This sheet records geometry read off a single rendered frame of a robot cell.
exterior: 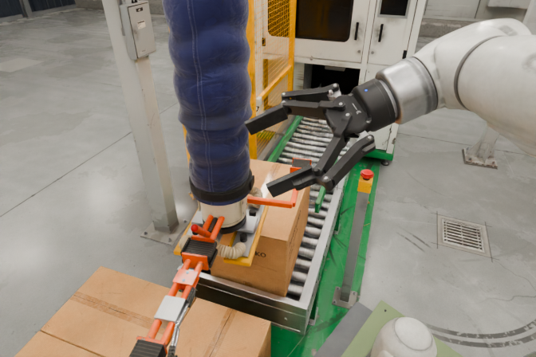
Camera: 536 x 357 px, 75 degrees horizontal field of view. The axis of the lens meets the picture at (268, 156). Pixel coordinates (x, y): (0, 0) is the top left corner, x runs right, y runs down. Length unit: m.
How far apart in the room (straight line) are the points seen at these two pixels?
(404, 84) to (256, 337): 1.46
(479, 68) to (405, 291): 2.39
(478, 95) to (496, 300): 2.58
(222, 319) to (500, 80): 1.62
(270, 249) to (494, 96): 1.34
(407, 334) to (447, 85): 0.81
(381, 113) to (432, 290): 2.39
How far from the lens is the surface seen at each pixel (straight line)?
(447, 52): 0.55
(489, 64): 0.48
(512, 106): 0.45
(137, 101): 2.47
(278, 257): 1.69
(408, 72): 0.55
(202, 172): 1.18
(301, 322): 1.89
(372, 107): 0.53
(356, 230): 2.13
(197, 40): 0.98
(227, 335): 1.81
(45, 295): 3.01
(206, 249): 1.18
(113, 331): 1.95
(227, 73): 1.01
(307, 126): 3.40
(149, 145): 2.59
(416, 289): 2.82
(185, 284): 1.10
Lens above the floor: 2.09
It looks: 32 degrees down
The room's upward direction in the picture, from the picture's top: straight up
